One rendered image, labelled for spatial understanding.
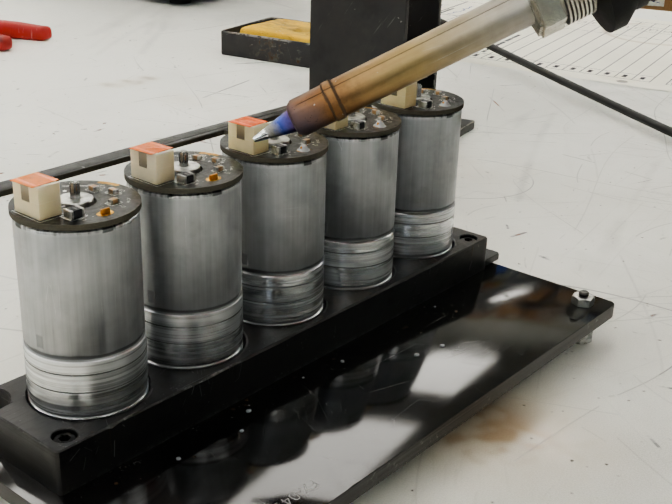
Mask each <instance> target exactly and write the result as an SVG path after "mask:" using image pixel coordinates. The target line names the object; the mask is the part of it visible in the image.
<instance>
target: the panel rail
mask: <svg viewBox="0 0 672 504"><path fill-rule="evenodd" d="M286 106H287V105H286ZM286 106H282V107H278V108H274V109H271V110H267V111H263V112H259V113H256V114H252V115H248V116H249V117H253V118H257V119H261V120H265V121H268V122H271V121H274V120H275V119H276V118H277V117H279V116H280V115H281V114H282V113H284V112H285V111H286V110H287V109H286ZM226 134H228V121H226V122H222V123H218V124H215V125H211V126H207V127H203V128H200V129H196V130H192V131H188V132H185V133H181V134H177V135H173V136H170V137H166V138H162V139H159V140H155V141H152V142H155V143H159V144H162V145H166V146H169V147H173V148H172V149H174V148H178V147H182V146H185V145H189V144H192V143H196V142H199V141H203V140H207V139H210V138H214V137H217V136H221V135H226ZM129 148H130V147H129ZM129 148H125V149H121V150H117V151H114V152H110V153H106V154H103V155H99V156H95V157H91V158H88V159H84V160H80V161H76V162H73V163H69V164H65V165H61V166H58V167H54V168H50V169H46V170H43V171H39V173H42V174H45V175H48V176H51V177H54V178H57V179H59V180H57V181H60V180H64V179H67V178H71V177H74V176H78V175H81V174H85V173H89V172H92V171H96V170H99V169H103V168H106V167H110V166H114V165H117V164H121V163H124V162H128V161H131V154H130V149H129ZM10 180H11V179H9V180H5V181H2V182H0V197H3V196H6V195H10V194H13V184H12V181H10Z"/></svg>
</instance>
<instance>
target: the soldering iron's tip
mask: <svg viewBox="0 0 672 504"><path fill-rule="evenodd" d="M294 132H297V131H296V129H295V127H294V125H293V124H292V122H291V119H290V117H289V115H288V113H287V110H286V111H285V112H284V113H282V114H281V115H280V116H279V117H277V118H276V119H275V120H274V121H272V122H271V123H270V124H269V125H267V126H266V127H265V128H263V129H262V130H261V131H260V132H258V133H257V134H256V135H255V136H253V140H254V142H259V141H263V140H267V139H271V138H275V137H279V136H283V135H286V134H290V133H294Z"/></svg>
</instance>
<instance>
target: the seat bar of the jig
mask: <svg viewBox="0 0 672 504"><path fill-rule="evenodd" d="M486 247H487V237H486V236H482V235H479V234H476V233H473V232H469V231H466V230H463V229H460V228H456V227H453V239H452V249H451V251H449V252H448V253H446V254H444V255H441V256H437V257H432V258H425V259H405V258H397V257H393V267H392V279H391V280H390V281H389V282H387V283H385V284H383V285H381V286H378V287H375V288H370V289H364V290H335V289H328V288H324V295H323V312H322V313H321V314H320V315H319V316H318V317H316V318H315V319H313V320H311V321H308V322H305V323H302V324H298V325H293V326H285V327H262V326H254V325H249V324H245V323H243V350H242V351H241V352H240V353H239V355H237V356H236V357H235V358H233V359H231V360H229V361H227V362H225V363H223V364H220V365H217V366H213V367H208V368H203V369H194V370H174V369H166V368H161V367H157V366H153V365H150V364H148V383H149V393H148V395H147V396H146V398H145V399H144V400H143V401H142V402H141V403H140V404H138V405H137V406H135V407H134V408H132V409H130V410H128V411H126V412H123V413H121V414H118V415H115V416H111V417H107V418H103V419H97V420H88V421H68V420H60V419H55V418H51V417H47V416H44V415H42V414H40V413H38V412H37V411H35V410H34V409H33V408H32V407H31V406H30V405H29V401H28V391H27V381H26V374H25V375H22V376H20V377H17V378H15V379H13V380H10V381H8V382H5V383H3V384H1V385H0V457H1V458H3V459H4V460H6V461H7V462H9V463H10V464H12V465H13V466H15V467H16V468H18V469H19V470H21V471H22V472H24V473H25V474H27V475H28V476H30V477H31V478H33V479H34V480H36V481H37V482H39V483H40V484H42V485H43V486H45V487H46V488H48V489H49V490H51V491H52V492H54V493H55V494H57V495H59V496H64V495H66V494H68V493H70V492H72V491H73V490H75V489H77V488H79V487H81V486H83V485H85V484H86V483H88V482H90V481H92V480H94V479H96V478H98V477H100V476H101V475H103V474H105V473H107V472H109V471H111V470H113V469H114V468H116V467H118V466H120V465H122V464H124V463H126V462H127V461H129V460H131V459H133V458H135V457H137V456H139V455H140V454H142V453H144V452H146V451H148V450H150V449H152V448H153V447H155V446H157V445H159V444H161V443H163V442H165V441H166V440H168V439H170V438H172V437H174V436H176V435H178V434H179V433H181V432H183V431H185V430H187V429H189V428H191V427H192V426H194V425H196V424H198V423H200V422H202V421H204V420H206V419H207V418H209V417H211V416H213V415H215V414H217V413H219V412H220V411H222V410H224V409H226V408H228V407H230V406H232V405H233V404H235V403H237V402H239V401H241V400H243V399H245V398H246V397H248V396H250V395H252V394H254V393H256V392H258V391H259V390H261V389H263V388H265V387H267V386H269V385H271V384H272V383H274V382H276V381H278V380H280V379H282V378H284V377H285V376H287V375H289V374H291V373H293V372H295V371H297V370H298V369H300V368H302V367H304V366H306V365H308V364H310V363H311V362H313V361H315V360H317V359H319V358H321V357H323V356H325V355H326V354H328V353H330V352H332V351H334V350H336V349H338V348H339V347H341V346H343V345H345V344H347V343H349V342H351V341H352V340H354V339H356V338H358V337H360V336H362V335H364V334H365V333H367V332H369V331H371V330H373V329H375V328H377V327H378V326H380V325H382V324H384V323H386V322H388V321H390V320H391V319H393V318H395V317H397V316H399V315H401V314H403V313H404V312H406V311H408V310H410V309H412V308H414V307H416V306H417V305H419V304H421V303H423V302H425V301H427V300H429V299H430V298H432V297H434V296H436V295H438V294H440V293H442V292H444V291H445V290H447V289H449V288H451V287H453V286H455V285H457V284H458V283H460V282H462V281H464V280H466V279H468V278H470V277H471V276H473V275H475V274H477V273H479V272H481V271H483V270H484V269H485V258H486Z"/></svg>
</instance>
